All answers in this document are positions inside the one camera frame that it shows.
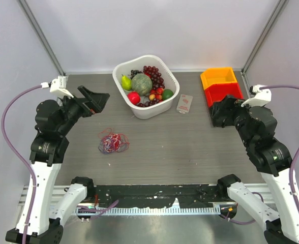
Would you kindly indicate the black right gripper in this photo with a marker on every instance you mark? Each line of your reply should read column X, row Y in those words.
column 238, row 102

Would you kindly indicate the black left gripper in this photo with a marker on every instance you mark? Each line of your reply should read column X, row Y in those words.
column 94, row 102

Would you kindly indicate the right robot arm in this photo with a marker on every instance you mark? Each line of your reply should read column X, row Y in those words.
column 256, row 127

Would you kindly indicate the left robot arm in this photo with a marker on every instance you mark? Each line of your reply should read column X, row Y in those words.
column 39, row 224

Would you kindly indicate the black storage bin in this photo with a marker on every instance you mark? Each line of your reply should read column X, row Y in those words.
column 221, row 116

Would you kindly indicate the red storage bin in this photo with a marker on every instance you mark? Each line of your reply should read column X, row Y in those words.
column 217, row 92

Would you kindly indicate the green pear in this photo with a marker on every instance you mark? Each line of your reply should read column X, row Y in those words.
column 126, row 83

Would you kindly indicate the yellow storage bin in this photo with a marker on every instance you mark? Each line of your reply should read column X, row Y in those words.
column 214, row 76

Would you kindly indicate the red apple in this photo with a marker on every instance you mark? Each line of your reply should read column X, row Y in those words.
column 134, row 97

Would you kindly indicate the white red card box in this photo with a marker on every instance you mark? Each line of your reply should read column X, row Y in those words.
column 184, row 104

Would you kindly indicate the dark purple grape bunch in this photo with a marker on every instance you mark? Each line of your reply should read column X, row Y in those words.
column 134, row 73

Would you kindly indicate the green melon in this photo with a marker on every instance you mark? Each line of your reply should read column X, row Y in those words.
column 141, row 84

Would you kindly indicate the dark red grapes front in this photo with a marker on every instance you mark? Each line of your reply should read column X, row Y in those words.
column 148, row 103

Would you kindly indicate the green lime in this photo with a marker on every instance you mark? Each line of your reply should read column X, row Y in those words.
column 167, row 93

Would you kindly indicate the red yellow cherries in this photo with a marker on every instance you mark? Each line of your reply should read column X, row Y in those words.
column 156, row 94

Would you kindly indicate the red grape bunch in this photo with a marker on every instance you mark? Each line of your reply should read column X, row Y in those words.
column 155, row 75

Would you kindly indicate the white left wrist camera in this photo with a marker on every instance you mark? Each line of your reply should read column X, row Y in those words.
column 58, row 87

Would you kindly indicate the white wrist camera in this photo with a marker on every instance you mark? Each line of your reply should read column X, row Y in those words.
column 58, row 87
column 261, row 96

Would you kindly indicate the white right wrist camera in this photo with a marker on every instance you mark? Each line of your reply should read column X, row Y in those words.
column 261, row 96

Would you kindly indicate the aluminium rail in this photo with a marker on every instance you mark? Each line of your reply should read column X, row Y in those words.
column 216, row 209

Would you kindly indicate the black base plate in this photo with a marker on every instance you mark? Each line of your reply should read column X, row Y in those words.
column 159, row 196

